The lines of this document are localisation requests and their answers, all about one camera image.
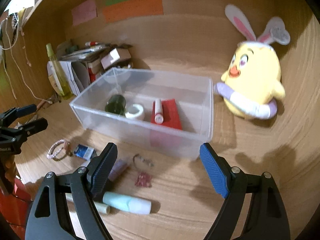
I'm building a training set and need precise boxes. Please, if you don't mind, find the pink beaded bracelet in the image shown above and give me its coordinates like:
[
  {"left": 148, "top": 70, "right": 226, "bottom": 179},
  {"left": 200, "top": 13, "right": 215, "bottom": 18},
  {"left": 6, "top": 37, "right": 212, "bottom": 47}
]
[{"left": 46, "top": 139, "right": 73, "bottom": 160}]

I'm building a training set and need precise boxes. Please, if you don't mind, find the pale yellow-green stick tube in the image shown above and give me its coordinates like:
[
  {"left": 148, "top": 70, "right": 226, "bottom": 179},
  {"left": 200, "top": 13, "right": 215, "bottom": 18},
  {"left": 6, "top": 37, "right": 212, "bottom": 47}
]
[{"left": 66, "top": 193, "right": 111, "bottom": 215}]

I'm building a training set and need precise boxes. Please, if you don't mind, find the blue barcode small box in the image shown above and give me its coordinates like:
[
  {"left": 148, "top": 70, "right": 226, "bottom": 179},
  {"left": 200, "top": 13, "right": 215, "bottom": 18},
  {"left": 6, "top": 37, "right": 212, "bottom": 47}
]
[{"left": 73, "top": 144, "right": 97, "bottom": 161}]

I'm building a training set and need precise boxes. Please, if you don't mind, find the mint green white tube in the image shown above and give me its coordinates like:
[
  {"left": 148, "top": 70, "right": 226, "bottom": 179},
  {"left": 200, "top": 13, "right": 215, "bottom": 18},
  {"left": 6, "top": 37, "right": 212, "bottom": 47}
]
[{"left": 103, "top": 192, "right": 152, "bottom": 215}]

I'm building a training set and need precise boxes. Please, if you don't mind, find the dark green glass bottle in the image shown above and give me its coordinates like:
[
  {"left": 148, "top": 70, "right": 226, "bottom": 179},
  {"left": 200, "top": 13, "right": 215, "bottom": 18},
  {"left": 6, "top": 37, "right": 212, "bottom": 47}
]
[{"left": 105, "top": 94, "right": 126, "bottom": 115}]

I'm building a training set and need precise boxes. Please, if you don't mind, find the purple black cosmetic tube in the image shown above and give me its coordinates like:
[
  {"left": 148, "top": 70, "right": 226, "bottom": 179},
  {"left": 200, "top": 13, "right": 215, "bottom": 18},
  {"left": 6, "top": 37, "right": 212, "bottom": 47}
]
[{"left": 108, "top": 159, "right": 130, "bottom": 182}]

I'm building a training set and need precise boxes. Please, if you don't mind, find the white tape roll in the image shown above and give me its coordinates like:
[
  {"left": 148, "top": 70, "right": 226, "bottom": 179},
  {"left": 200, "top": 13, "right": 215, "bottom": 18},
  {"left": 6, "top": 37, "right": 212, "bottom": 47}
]
[{"left": 125, "top": 103, "right": 145, "bottom": 121}]

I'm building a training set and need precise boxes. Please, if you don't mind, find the pink butterfly keychain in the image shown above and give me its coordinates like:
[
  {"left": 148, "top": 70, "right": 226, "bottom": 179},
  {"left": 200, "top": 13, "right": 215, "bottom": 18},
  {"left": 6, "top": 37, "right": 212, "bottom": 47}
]
[{"left": 132, "top": 154, "right": 154, "bottom": 188}]

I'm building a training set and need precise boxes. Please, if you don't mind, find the white red-capped tube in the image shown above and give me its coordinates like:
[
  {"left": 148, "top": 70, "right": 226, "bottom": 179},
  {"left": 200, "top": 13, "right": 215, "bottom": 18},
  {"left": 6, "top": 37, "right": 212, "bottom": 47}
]
[{"left": 154, "top": 99, "right": 164, "bottom": 124}]

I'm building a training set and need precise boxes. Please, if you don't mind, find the red foil pouch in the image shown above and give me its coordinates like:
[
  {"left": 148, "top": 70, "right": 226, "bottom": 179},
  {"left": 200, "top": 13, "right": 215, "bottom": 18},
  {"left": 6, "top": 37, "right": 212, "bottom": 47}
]
[{"left": 150, "top": 98, "right": 183, "bottom": 148}]

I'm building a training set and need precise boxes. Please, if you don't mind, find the tall yellow spray bottle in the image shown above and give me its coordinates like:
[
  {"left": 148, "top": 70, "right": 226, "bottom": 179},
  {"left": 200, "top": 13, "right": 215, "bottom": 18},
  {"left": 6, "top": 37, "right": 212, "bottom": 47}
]
[{"left": 46, "top": 43, "right": 73, "bottom": 100}]

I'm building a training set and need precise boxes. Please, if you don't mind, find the white folded paper bag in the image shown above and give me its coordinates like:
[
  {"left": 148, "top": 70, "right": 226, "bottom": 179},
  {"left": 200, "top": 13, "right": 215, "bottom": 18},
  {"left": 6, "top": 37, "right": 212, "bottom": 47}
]
[{"left": 47, "top": 61, "right": 90, "bottom": 99}]

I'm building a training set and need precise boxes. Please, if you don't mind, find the stack of books and papers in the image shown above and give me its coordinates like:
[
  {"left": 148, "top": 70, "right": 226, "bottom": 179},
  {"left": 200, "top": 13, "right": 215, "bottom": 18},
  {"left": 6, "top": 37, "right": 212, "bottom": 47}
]
[{"left": 60, "top": 43, "right": 133, "bottom": 83}]

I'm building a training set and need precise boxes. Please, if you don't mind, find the red white marker pen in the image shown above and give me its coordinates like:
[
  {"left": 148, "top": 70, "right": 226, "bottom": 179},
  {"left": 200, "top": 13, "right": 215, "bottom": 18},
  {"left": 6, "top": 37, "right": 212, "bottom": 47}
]
[{"left": 85, "top": 41, "right": 101, "bottom": 47}]

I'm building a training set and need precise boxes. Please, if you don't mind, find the small white pink box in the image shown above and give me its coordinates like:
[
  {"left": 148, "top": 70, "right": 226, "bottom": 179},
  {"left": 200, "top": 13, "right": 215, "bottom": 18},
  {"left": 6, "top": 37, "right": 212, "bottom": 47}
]
[{"left": 100, "top": 48, "right": 131, "bottom": 70}]

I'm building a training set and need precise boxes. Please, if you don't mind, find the white bowl of stones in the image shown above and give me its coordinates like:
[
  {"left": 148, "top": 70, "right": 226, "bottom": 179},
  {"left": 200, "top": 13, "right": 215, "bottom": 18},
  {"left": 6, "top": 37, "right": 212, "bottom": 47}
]
[{"left": 103, "top": 68, "right": 131, "bottom": 85}]

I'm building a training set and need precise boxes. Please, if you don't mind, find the pink paper note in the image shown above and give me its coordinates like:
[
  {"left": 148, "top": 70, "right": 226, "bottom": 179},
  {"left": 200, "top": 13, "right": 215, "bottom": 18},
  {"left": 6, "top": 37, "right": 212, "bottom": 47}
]
[{"left": 71, "top": 0, "right": 97, "bottom": 26}]

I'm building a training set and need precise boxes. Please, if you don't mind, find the yellow chick bunny plush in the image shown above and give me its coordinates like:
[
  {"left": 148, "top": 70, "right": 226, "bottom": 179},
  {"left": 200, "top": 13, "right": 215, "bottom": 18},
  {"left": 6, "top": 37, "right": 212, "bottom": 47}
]
[{"left": 213, "top": 4, "right": 290, "bottom": 120}]

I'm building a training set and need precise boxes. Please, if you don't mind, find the clear plastic storage bin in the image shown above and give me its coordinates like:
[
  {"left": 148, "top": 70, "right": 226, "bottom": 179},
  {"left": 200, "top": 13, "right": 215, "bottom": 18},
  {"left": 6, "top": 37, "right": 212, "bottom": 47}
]
[{"left": 70, "top": 69, "right": 214, "bottom": 160}]

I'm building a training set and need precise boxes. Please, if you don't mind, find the orange paper note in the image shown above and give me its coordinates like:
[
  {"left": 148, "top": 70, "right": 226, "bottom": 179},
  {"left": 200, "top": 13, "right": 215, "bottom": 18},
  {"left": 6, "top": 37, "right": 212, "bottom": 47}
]
[{"left": 103, "top": 0, "right": 163, "bottom": 23}]

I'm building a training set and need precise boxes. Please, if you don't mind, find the white hanging cord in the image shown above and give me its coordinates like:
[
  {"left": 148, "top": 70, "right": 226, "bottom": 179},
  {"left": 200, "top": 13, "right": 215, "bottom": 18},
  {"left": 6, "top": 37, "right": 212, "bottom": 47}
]
[{"left": 0, "top": 12, "right": 53, "bottom": 105}]

